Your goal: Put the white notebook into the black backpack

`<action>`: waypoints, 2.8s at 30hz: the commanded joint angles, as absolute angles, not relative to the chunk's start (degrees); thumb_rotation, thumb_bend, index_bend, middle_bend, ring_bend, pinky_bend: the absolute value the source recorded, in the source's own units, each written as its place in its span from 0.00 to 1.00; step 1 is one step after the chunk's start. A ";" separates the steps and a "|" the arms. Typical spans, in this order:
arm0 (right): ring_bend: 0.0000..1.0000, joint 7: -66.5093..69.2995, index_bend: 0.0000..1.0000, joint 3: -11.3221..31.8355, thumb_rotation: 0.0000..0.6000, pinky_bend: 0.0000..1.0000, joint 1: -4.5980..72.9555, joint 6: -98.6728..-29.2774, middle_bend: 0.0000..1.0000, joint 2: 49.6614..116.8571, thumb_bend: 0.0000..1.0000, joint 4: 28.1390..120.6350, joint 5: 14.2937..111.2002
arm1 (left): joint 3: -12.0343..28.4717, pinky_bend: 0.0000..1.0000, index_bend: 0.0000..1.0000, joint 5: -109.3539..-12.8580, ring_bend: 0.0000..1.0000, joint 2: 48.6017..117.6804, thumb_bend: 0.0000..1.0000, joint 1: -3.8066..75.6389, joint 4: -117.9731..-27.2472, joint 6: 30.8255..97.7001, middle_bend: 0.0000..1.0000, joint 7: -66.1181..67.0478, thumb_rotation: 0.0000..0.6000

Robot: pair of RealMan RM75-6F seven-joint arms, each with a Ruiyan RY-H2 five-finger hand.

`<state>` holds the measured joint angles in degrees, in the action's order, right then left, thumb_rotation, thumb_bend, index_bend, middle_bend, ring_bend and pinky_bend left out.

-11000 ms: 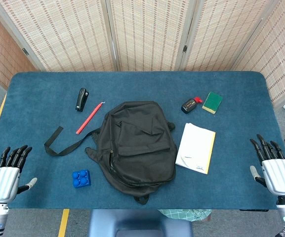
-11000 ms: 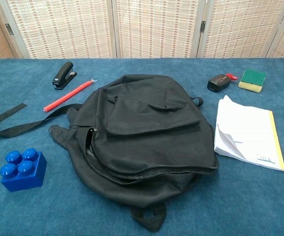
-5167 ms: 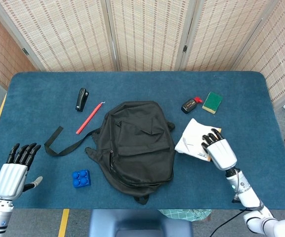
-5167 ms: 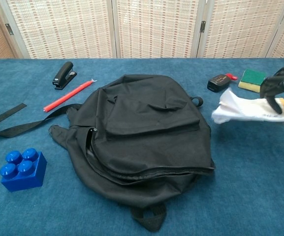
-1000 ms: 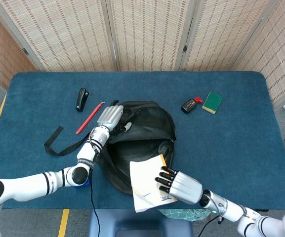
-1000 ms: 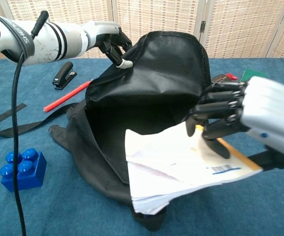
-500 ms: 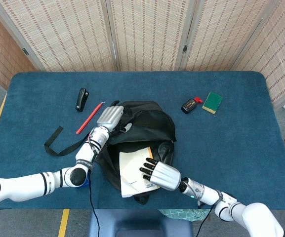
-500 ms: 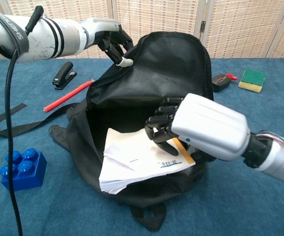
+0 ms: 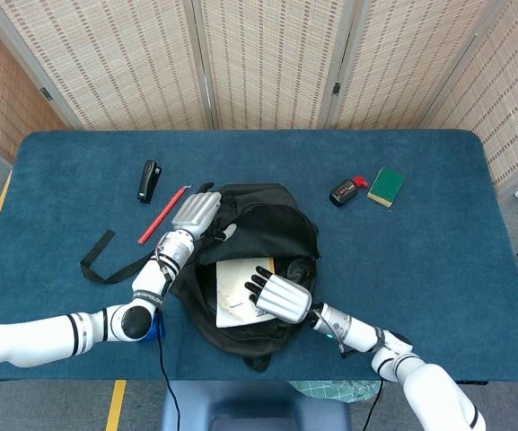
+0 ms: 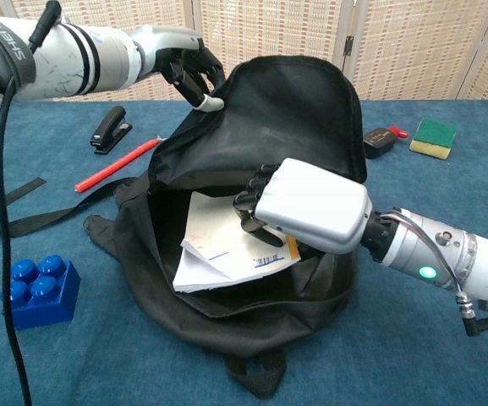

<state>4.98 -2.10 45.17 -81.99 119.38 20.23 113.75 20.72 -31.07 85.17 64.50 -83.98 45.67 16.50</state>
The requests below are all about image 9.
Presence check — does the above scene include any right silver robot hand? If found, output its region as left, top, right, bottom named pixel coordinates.
left=243, top=264, right=313, bottom=324

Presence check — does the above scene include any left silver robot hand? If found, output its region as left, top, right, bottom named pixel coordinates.
left=171, top=181, right=238, bottom=242

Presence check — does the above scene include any white and yellow notebook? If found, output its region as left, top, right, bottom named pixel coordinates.
left=215, top=256, right=277, bottom=329

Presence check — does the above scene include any black fabric backpack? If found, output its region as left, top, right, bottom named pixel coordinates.
left=79, top=181, right=321, bottom=373

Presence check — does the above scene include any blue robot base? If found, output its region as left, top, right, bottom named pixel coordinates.
left=162, top=380, right=352, bottom=431

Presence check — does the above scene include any red pen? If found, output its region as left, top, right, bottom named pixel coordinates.
left=137, top=184, right=192, bottom=246

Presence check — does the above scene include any black stapler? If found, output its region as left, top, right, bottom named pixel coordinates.
left=136, top=159, right=162, bottom=205

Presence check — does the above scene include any green checkered cloth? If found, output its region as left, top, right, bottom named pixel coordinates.
left=287, top=380, right=379, bottom=404

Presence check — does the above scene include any black ink bottle red cap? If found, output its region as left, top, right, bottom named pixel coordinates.
left=329, top=175, right=370, bottom=208

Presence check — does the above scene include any blue plastic building block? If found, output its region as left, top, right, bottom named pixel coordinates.
left=144, top=312, right=166, bottom=341

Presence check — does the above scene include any blue carpet table cover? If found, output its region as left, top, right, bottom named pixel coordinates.
left=0, top=128, right=518, bottom=383

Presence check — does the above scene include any woven folding screen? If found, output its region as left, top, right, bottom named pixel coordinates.
left=0, top=0, right=518, bottom=189

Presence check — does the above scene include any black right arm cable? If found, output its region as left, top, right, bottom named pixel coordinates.
left=361, top=379, right=385, bottom=431

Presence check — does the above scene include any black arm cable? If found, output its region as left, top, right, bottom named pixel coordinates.
left=156, top=313, right=182, bottom=431
left=361, top=379, right=385, bottom=431

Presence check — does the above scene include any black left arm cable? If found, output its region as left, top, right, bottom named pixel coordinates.
left=156, top=313, right=182, bottom=431

